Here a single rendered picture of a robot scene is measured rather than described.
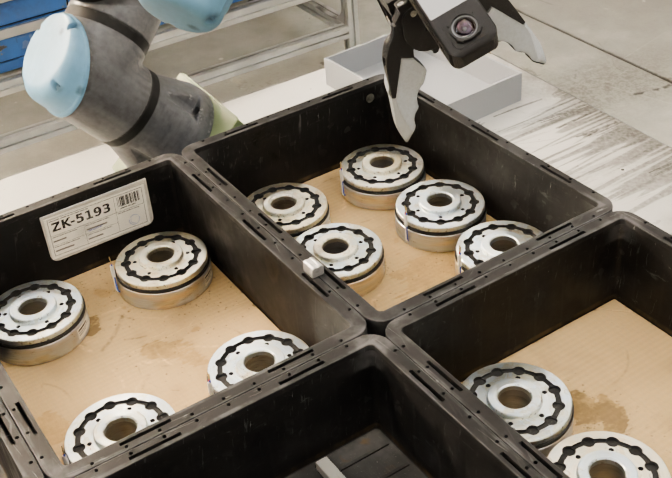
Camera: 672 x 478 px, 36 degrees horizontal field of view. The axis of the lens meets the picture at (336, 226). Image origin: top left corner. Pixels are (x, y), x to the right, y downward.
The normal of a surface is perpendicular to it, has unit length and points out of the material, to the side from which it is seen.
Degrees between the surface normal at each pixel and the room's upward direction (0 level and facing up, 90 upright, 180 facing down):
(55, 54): 48
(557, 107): 0
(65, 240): 90
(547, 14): 0
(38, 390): 0
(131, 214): 90
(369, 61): 90
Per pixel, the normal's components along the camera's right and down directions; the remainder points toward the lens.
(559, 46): -0.07, -0.82
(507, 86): 0.58, 0.43
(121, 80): 0.76, 0.06
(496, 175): -0.83, 0.36
